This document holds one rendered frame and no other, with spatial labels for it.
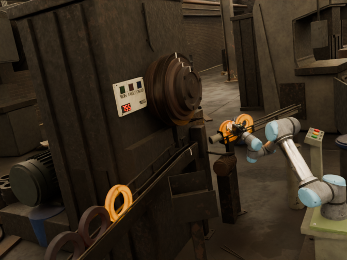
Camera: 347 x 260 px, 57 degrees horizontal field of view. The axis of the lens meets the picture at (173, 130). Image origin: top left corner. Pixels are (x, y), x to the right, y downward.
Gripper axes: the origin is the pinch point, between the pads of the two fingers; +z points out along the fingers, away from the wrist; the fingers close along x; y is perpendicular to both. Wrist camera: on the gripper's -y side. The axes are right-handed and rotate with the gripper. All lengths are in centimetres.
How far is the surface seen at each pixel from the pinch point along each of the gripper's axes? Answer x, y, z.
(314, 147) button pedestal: -49, -10, -42
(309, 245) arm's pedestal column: -7, -48, -86
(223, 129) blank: 5.8, -0.4, -1.5
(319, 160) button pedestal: -50, -19, -47
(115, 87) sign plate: 89, 56, -15
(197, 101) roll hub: 34.4, 33.2, -10.0
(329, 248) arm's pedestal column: 0, -28, -102
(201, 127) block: 25.6, 6.8, -1.4
